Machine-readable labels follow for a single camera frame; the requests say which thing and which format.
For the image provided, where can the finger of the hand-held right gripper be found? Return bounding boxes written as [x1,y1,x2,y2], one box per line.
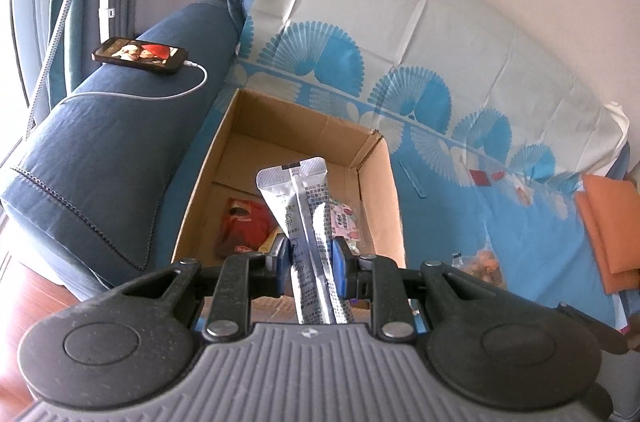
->
[557,301,628,355]

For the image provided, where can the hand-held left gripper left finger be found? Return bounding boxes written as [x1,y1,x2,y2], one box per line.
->
[117,236,292,344]

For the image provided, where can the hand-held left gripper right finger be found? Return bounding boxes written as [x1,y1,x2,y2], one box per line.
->
[330,237,506,342]

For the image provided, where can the yellow snack bar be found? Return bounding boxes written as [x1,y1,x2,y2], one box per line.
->
[260,227,281,253]

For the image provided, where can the clear candy bag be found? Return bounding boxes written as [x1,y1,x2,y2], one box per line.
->
[327,197,368,255]

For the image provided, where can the silver stick packet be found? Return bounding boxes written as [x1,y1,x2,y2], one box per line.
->
[256,157,353,327]

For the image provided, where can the dark red snack packet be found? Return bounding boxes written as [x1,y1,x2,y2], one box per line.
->
[216,197,273,255]

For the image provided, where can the blue stick packet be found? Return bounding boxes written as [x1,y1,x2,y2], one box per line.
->
[399,162,427,199]

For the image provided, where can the bag of round snack balls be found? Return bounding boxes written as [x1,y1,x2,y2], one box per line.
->
[452,247,506,290]

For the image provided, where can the cardboard box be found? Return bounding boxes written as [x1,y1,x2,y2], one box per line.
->
[171,87,407,318]

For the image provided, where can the orange folded cloth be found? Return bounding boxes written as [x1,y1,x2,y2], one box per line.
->
[574,172,640,295]

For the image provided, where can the dark blue sofa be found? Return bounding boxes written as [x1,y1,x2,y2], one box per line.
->
[0,0,261,303]

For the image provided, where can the blue fan-print sheet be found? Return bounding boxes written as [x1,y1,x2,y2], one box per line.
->
[200,0,640,338]

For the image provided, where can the black smartphone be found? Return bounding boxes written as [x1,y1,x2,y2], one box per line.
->
[91,37,189,76]

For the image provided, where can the white charging cable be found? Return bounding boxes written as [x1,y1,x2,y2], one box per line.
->
[62,61,208,103]

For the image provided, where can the grey braided hose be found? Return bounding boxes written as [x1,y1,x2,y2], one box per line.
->
[22,0,98,138]

